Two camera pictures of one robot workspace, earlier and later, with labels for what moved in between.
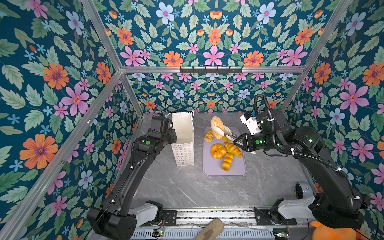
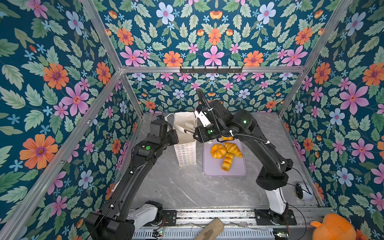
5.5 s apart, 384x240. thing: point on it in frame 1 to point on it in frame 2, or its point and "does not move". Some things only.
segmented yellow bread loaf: x=226 y=163 does not move
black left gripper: x=174 y=135 does not move
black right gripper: x=245 y=141 to x=200 y=137
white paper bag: x=184 y=149 does not move
